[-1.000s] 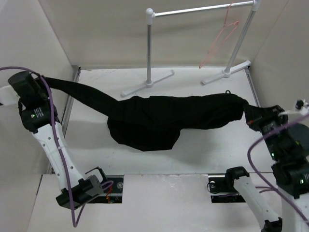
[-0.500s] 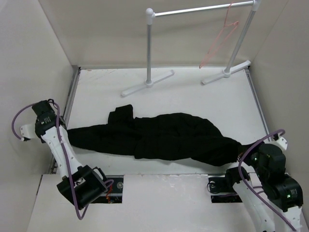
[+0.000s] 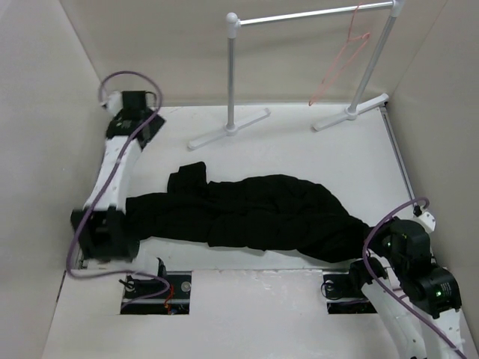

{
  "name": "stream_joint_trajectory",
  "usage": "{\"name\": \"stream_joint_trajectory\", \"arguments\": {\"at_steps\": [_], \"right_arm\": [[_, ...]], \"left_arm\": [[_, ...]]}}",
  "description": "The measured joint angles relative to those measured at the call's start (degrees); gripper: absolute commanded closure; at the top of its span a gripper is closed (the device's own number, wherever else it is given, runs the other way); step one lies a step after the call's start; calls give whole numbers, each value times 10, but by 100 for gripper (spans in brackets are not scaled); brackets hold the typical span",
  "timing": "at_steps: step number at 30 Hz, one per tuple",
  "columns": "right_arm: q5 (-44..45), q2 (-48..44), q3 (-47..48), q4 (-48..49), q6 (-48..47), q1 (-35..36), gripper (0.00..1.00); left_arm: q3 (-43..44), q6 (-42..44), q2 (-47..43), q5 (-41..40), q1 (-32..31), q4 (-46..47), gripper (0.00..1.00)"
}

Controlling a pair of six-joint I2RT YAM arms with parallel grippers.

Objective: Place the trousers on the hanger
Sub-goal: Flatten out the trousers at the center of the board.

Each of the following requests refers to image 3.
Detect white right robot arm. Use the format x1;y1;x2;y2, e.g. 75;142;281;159
347;218;466;358

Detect white metal clothes rack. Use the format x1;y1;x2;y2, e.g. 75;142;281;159
188;1;405;150

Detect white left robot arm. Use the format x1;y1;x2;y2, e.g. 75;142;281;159
70;90;170;298

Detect pink wire hanger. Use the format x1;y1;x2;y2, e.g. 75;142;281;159
308;2;371;106

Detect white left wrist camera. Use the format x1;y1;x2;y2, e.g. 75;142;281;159
100;91;123;117

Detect black trousers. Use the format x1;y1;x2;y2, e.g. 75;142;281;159
126;162;370;263

